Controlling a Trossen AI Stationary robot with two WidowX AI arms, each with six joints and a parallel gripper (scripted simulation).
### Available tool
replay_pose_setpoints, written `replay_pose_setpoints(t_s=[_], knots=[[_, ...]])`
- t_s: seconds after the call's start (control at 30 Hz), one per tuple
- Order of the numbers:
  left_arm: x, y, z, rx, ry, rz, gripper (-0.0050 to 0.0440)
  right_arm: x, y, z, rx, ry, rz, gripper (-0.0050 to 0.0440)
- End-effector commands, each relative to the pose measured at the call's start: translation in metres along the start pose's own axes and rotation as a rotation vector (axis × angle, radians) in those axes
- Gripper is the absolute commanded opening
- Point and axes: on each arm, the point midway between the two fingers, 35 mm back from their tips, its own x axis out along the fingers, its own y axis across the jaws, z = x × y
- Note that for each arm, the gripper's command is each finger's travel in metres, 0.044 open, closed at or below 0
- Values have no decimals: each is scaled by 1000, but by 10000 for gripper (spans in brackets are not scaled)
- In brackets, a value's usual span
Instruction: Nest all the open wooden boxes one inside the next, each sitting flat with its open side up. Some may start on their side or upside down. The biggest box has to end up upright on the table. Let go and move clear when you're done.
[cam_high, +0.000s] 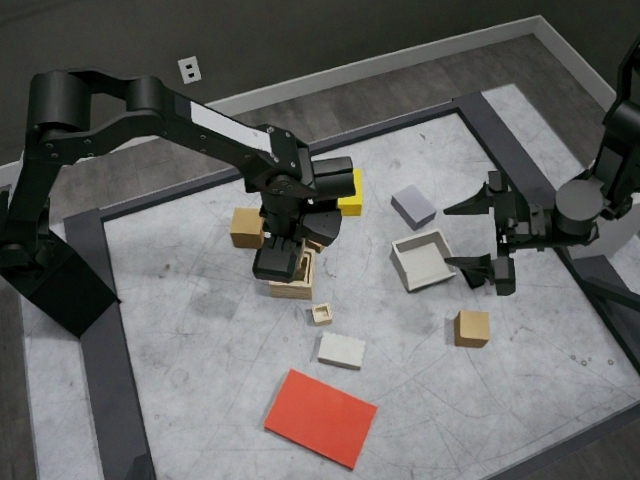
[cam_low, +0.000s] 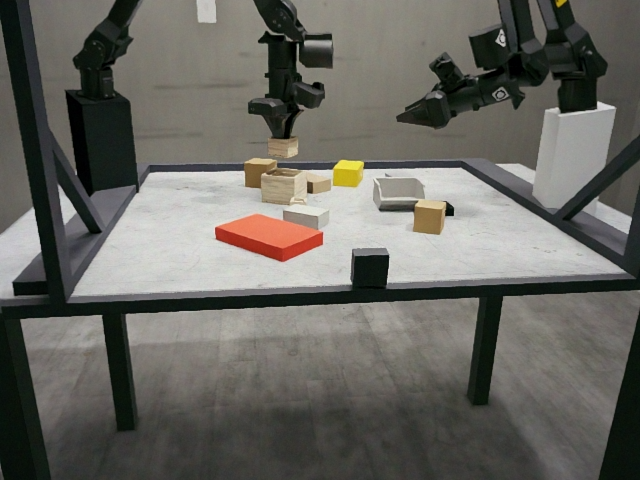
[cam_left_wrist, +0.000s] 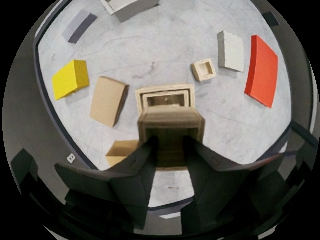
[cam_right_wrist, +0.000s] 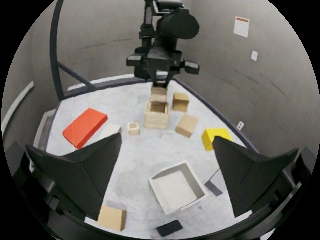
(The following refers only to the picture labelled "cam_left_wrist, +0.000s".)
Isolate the tan rectangular box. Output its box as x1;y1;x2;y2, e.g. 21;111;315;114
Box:
89;76;130;128

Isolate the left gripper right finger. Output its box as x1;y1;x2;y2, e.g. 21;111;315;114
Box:
183;135;284;227

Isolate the red flat rectangular slab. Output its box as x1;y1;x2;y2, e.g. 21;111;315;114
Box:
244;34;278;109

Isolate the tan cardboard cube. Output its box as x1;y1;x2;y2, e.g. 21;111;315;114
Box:
105;139;140;167

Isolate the yellow rectangular block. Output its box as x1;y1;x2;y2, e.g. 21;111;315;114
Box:
52;59;90;101

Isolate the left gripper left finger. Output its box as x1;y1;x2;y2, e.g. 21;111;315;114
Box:
54;136;158;230

